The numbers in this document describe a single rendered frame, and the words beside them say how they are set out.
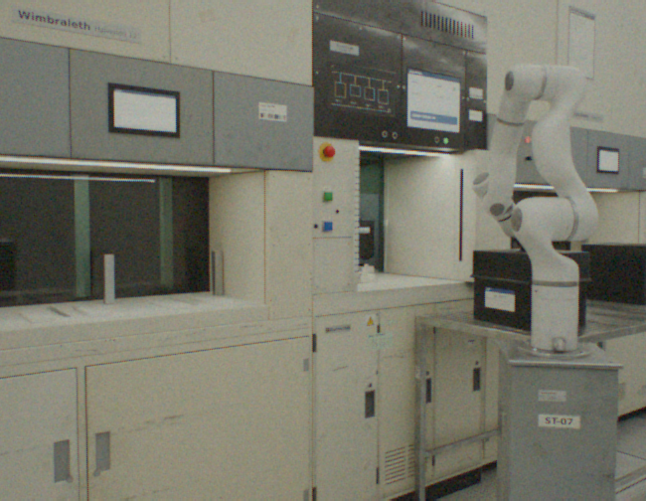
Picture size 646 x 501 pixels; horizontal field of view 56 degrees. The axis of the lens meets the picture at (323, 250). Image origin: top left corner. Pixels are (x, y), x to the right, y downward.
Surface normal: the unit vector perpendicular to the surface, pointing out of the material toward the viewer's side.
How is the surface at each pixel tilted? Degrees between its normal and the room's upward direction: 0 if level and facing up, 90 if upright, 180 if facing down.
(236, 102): 90
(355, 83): 90
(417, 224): 90
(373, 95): 90
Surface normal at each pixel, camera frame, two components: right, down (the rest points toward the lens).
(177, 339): 0.59, 0.04
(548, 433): -0.15, 0.05
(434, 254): -0.81, 0.03
